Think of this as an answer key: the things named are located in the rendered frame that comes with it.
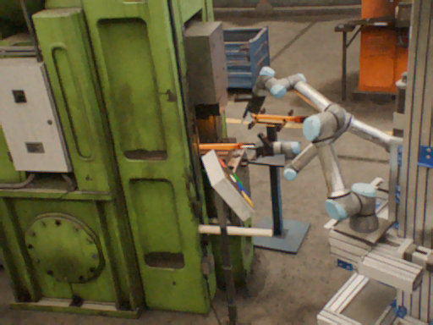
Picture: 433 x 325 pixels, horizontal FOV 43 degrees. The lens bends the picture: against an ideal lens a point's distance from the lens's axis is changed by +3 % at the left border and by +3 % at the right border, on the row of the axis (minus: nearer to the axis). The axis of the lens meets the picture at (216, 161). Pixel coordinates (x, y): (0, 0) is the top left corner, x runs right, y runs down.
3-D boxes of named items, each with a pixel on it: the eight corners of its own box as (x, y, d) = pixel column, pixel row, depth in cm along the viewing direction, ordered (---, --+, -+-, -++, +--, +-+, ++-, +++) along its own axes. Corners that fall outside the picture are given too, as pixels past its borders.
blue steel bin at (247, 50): (272, 75, 770) (269, 24, 738) (257, 96, 705) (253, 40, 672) (194, 74, 812) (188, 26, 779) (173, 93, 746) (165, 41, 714)
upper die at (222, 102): (227, 103, 339) (227, 89, 335) (220, 116, 322) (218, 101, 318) (165, 103, 351) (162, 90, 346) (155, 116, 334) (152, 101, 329)
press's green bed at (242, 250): (256, 254, 407) (251, 201, 386) (246, 288, 375) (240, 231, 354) (186, 250, 422) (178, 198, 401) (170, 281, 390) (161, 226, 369)
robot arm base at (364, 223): (384, 222, 287) (384, 206, 283) (370, 236, 278) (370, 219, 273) (357, 213, 297) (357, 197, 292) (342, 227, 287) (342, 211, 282)
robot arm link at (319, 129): (365, 213, 272) (335, 108, 267) (342, 224, 267) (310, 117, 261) (350, 212, 283) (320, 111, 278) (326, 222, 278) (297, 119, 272)
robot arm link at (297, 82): (359, 112, 270) (298, 67, 302) (341, 118, 266) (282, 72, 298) (353, 130, 277) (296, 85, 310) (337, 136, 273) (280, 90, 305)
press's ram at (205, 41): (231, 81, 347) (225, 17, 329) (216, 104, 314) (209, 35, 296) (170, 82, 358) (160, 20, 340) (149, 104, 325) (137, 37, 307)
